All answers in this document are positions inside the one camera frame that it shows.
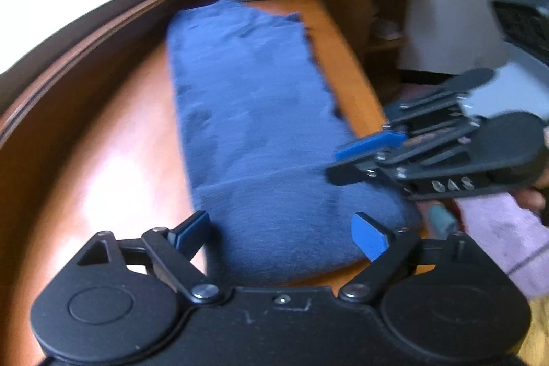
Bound foam floor mat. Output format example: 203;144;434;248
422;201;466;240

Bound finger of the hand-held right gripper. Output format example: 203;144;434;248
325;129;473;187
336;87;469;162

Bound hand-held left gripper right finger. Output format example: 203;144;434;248
338;212;481;303

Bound person's right hand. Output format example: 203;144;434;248
517;185;549;217

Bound dark blue pants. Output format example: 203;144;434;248
165;0;423;287

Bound wooden side shelf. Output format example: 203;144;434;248
317;0;416;103

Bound wooden window frame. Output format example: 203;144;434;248
0;0;194;152

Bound yellow cloth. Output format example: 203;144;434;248
506;293;549;366

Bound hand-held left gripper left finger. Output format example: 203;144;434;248
74;211;224;303

